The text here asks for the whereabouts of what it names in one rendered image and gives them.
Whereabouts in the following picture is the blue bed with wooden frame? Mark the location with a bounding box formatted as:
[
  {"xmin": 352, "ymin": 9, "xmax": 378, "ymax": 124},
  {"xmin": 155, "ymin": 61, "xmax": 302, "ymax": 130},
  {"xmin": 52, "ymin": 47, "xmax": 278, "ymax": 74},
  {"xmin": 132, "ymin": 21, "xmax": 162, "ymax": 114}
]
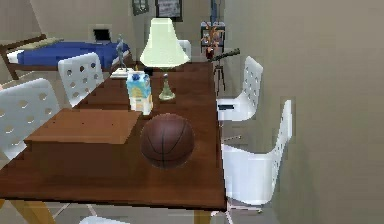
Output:
[{"xmin": 0, "ymin": 33, "xmax": 135, "ymax": 81}]

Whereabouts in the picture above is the brown wooden table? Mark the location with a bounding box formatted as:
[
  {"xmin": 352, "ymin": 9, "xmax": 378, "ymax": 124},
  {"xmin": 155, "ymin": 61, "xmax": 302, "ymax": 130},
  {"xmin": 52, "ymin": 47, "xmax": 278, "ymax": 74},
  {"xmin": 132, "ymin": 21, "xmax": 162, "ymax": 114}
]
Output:
[{"xmin": 0, "ymin": 61, "xmax": 228, "ymax": 224}]

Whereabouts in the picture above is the dark framed wall picture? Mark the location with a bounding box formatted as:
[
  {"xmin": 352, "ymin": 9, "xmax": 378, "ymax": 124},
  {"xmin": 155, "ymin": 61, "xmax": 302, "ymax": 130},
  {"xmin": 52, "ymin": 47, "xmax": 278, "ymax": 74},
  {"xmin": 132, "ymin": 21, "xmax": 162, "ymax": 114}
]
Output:
[
  {"xmin": 155, "ymin": 0, "xmax": 184, "ymax": 22},
  {"xmin": 131, "ymin": 0, "xmax": 150, "ymax": 17}
]

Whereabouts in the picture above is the pale green table lamp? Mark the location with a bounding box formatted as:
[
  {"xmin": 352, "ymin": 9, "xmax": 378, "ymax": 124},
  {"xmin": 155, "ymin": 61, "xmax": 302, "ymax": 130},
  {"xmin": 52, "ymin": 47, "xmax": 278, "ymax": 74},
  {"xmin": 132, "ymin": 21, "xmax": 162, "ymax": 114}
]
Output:
[{"xmin": 139, "ymin": 17, "xmax": 191, "ymax": 102}]

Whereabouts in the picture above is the white perforated chair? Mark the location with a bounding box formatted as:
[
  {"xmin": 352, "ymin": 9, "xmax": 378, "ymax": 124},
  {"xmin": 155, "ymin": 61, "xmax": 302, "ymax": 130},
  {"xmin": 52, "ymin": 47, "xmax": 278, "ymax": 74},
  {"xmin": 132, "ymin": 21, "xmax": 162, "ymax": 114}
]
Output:
[
  {"xmin": 0, "ymin": 77, "xmax": 62, "ymax": 162},
  {"xmin": 57, "ymin": 51, "xmax": 105, "ymax": 108},
  {"xmin": 215, "ymin": 55, "xmax": 264, "ymax": 122},
  {"xmin": 221, "ymin": 99, "xmax": 294, "ymax": 214}
]

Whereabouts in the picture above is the black telescope on tripod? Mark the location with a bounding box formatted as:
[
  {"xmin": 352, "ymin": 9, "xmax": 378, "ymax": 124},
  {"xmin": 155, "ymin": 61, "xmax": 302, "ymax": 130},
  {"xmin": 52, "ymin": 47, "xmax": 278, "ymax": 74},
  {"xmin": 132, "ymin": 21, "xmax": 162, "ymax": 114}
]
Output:
[{"xmin": 209, "ymin": 47, "xmax": 242, "ymax": 98}]

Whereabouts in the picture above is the brown cardboard box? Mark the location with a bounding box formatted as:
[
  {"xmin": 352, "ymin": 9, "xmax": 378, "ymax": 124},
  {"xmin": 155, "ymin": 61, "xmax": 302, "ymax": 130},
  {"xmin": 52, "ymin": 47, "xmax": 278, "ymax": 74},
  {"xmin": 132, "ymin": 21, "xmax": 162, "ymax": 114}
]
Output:
[{"xmin": 23, "ymin": 108, "xmax": 143, "ymax": 178}]

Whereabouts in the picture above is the blue white carton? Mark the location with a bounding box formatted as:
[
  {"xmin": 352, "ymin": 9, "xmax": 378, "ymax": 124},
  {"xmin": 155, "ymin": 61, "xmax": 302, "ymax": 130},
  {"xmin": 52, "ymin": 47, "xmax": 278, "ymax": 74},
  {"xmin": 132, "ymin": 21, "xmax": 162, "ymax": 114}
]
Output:
[{"xmin": 125, "ymin": 71, "xmax": 154, "ymax": 116}]

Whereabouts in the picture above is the dark shelf with orange items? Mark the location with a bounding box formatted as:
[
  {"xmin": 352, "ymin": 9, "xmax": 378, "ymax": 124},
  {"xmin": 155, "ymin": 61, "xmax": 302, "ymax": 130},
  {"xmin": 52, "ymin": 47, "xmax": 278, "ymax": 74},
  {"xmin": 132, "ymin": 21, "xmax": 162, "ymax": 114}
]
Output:
[{"xmin": 200, "ymin": 21, "xmax": 226, "ymax": 61}]

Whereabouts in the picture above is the brown basketball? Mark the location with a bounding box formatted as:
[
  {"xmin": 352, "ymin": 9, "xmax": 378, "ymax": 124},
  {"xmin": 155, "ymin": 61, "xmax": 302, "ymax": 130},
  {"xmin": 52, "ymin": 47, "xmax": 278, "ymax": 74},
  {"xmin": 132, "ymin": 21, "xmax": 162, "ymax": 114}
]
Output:
[{"xmin": 139, "ymin": 113, "xmax": 196, "ymax": 170}]

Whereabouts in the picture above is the grey statuette on white base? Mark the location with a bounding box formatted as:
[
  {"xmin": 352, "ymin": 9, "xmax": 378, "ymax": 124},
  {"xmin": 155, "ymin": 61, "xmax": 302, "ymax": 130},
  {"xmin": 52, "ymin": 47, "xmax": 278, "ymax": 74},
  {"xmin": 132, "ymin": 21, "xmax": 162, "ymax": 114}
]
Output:
[{"xmin": 109, "ymin": 33, "xmax": 135, "ymax": 80}]

